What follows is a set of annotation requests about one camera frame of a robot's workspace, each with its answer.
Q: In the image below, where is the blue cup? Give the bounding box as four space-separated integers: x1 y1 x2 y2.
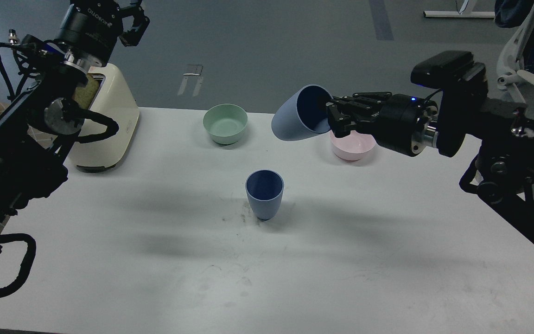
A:
245 169 284 220
271 84 333 141

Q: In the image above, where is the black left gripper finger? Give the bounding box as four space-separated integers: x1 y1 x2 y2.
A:
119 0 150 47

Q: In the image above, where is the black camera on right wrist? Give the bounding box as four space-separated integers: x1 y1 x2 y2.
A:
410 50 488 106

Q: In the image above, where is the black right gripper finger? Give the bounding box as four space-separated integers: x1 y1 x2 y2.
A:
329 116 375 139
328 91 392 116

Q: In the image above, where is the white office chair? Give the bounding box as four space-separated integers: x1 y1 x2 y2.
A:
494 0 534 102

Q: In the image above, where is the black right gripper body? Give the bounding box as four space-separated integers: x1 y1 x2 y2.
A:
373 94 437 157

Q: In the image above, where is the white table leg base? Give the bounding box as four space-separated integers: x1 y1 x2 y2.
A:
422 0 495 19

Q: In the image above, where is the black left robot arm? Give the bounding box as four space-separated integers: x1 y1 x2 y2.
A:
0 0 150 298

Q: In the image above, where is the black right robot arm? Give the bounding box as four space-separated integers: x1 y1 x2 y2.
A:
326 92 534 244

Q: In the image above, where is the pink bowl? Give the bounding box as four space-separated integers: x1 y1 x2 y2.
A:
328 131 377 161

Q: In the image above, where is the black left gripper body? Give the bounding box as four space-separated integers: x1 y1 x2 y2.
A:
54 0 123 65

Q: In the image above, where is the cream toaster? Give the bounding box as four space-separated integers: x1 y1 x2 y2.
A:
68 63 140 173

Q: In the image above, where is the green bowl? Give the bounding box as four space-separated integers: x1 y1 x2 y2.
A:
202 103 248 145

